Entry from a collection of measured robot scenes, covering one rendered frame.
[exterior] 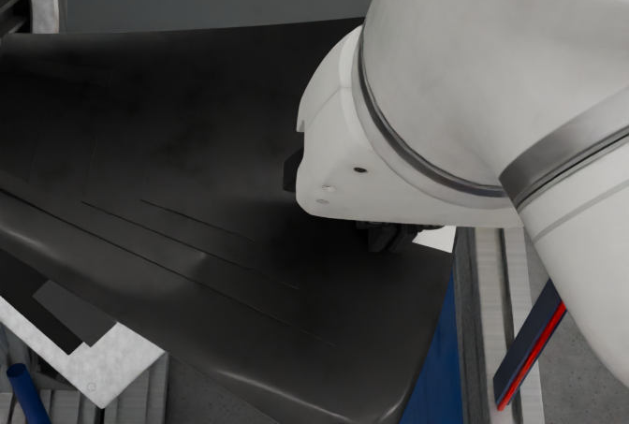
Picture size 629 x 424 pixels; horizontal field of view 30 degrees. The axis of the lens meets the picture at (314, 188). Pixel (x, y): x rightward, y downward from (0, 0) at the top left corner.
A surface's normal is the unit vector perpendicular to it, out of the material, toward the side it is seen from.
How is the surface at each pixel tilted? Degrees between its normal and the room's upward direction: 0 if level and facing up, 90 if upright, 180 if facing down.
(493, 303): 0
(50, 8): 50
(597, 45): 107
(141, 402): 0
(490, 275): 0
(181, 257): 17
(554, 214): 84
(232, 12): 90
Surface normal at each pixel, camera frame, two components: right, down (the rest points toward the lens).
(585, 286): -0.85, 0.35
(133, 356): 0.07, 0.29
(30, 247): 0.22, -0.29
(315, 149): -0.96, 0.11
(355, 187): -0.18, 0.94
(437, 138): -0.58, 0.77
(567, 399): 0.11, -0.54
